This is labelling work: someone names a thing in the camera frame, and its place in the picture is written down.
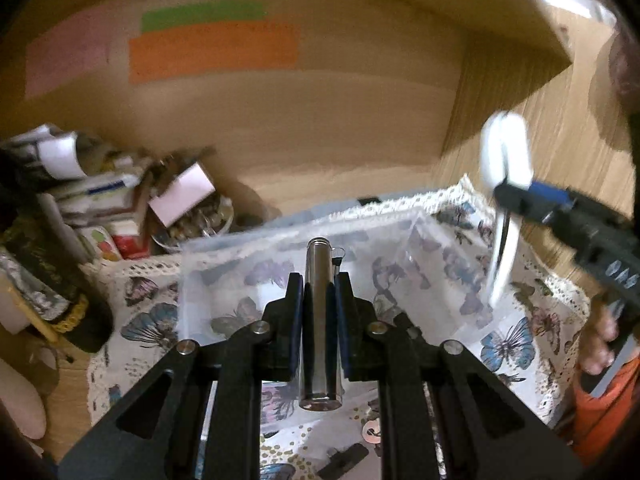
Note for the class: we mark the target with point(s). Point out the pink paper card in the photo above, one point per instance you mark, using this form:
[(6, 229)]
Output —
[(182, 192)]

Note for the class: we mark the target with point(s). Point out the white box with blue stripe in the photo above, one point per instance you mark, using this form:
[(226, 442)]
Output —
[(100, 187)]

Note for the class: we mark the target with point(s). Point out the clear plastic container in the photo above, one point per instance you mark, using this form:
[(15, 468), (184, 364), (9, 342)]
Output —
[(400, 270)]

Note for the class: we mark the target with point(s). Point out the person's right hand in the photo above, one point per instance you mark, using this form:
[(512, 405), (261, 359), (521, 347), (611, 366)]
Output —
[(602, 335)]

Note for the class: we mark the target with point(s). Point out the orange sticky note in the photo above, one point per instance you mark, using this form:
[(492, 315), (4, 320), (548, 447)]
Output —
[(210, 52)]

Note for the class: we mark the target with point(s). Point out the wooden shelf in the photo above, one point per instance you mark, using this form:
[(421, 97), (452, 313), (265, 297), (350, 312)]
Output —
[(500, 35)]

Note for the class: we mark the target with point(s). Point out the black bottle with gold trim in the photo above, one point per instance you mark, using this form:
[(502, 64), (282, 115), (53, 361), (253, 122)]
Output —
[(45, 280)]

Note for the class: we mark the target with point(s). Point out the butterfly printed lace cloth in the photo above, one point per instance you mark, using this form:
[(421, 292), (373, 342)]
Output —
[(515, 340)]

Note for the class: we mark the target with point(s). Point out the dark brown blurry object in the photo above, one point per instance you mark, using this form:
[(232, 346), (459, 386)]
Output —
[(625, 65)]

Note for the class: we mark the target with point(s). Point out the pale pink rounded object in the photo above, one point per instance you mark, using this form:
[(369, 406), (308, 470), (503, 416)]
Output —
[(20, 400)]

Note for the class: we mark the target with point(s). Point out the white plastic clip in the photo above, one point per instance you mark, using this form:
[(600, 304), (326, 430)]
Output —
[(505, 160)]

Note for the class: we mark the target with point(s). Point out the red small box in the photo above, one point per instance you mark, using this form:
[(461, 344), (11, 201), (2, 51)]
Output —
[(129, 246)]

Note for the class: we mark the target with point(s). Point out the jar of small metal items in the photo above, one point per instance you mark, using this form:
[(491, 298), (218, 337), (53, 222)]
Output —
[(205, 225)]

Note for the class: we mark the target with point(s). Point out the pink sticky note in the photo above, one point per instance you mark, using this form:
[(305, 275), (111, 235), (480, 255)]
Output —
[(65, 55)]

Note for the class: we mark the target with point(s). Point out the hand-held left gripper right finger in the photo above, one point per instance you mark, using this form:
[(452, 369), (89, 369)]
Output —
[(344, 317)]

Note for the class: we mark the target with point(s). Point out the green sticky note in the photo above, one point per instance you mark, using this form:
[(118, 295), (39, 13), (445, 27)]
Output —
[(200, 16)]

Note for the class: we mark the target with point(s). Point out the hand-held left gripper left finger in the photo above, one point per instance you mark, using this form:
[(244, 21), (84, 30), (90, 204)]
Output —
[(295, 317)]

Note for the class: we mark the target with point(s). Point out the silver metal cylinder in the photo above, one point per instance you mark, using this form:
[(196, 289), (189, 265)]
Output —
[(320, 320)]

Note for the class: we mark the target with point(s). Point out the person's right forearm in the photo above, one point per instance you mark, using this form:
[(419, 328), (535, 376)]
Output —
[(607, 420)]

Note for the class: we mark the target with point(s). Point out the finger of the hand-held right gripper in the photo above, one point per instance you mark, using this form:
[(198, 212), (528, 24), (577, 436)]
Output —
[(535, 200)]

